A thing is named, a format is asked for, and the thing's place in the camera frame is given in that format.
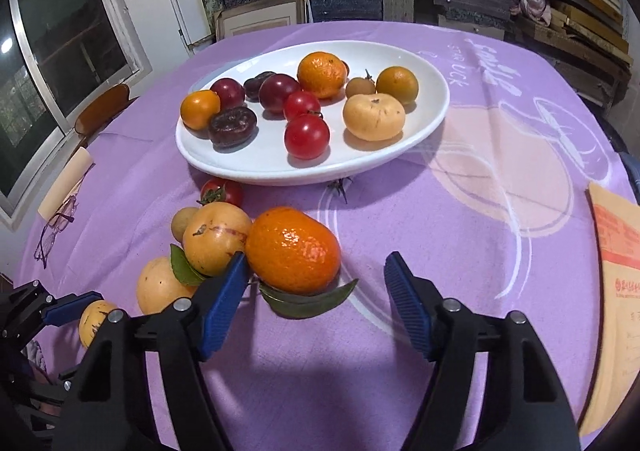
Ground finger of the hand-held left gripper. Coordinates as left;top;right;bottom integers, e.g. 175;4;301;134
57;365;81;394
0;281;103;332

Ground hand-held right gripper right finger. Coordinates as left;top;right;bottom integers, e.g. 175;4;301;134
384;251;583;451

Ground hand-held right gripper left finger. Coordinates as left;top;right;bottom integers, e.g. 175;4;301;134
52;252;248;451

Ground large orange tangerine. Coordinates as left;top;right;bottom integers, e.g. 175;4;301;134
244;206;342;296
297;52;348;99

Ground white oval plate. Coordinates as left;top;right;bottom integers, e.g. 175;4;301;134
175;40;450;187

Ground large red tomato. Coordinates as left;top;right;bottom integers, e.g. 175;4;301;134
284;114;331;161

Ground big yellow round fruit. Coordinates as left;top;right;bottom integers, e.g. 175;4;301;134
342;94;406;141

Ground small orange citrus fruit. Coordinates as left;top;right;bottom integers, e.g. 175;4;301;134
180;90;221;131
375;66;420;105

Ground small tan round fruit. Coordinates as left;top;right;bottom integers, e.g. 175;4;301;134
345;70;377;98
171;208;202;242

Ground green leaf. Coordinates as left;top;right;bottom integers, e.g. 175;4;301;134
170;243;207;287
259;278;360;320

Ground thin-framed eyeglasses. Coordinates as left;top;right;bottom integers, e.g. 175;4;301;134
34;196;80;266

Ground red tomato with green stem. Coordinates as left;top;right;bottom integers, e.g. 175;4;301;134
198;177;245;208

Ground cream paper roll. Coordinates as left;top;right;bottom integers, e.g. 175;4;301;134
38;147;95;219

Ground dried tomato stem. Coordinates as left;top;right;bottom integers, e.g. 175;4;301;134
327;176;353;204

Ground brown wooden chair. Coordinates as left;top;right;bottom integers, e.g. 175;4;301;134
75;84;141;142

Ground tan exercise book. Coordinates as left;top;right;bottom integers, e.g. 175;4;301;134
577;181;640;439

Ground dark red plum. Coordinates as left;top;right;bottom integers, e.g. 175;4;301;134
258;74;302;114

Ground white framed window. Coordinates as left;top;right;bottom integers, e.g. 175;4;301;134
0;0;151;232

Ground blue denim cloth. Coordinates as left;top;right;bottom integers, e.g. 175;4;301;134
622;151;640;197

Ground framed picture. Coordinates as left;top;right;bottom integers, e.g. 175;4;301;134
215;0;312;43

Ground pink cloth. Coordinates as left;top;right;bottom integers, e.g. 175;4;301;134
510;0;553;27

